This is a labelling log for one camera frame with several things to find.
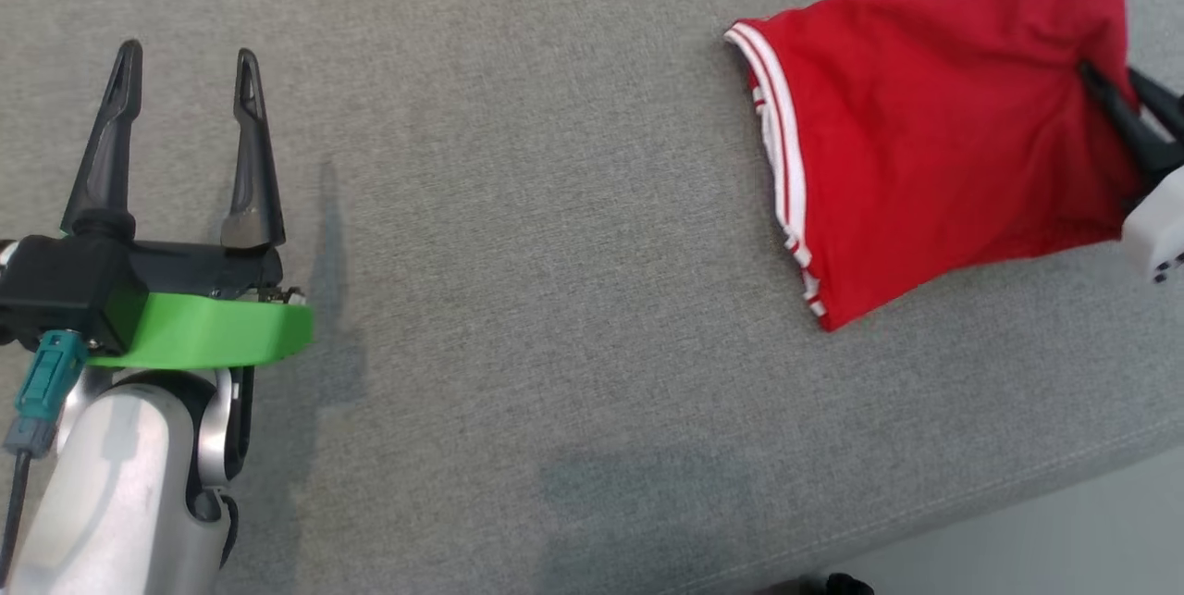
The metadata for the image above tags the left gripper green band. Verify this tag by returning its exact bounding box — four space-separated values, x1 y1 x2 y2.
60 40 315 369

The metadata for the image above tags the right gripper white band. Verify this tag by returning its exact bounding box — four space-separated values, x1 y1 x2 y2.
1078 61 1184 285

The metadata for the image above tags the red jersey with white stripes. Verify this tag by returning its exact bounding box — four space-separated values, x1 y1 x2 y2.
724 0 1148 333

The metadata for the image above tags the grey fabric sofa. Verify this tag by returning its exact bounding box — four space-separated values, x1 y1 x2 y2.
0 0 1184 595

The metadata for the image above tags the black object on floor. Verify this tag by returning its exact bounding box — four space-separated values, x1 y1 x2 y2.
763 572 875 595

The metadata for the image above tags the left teal connector cable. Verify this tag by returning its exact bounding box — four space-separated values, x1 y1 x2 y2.
0 329 89 577

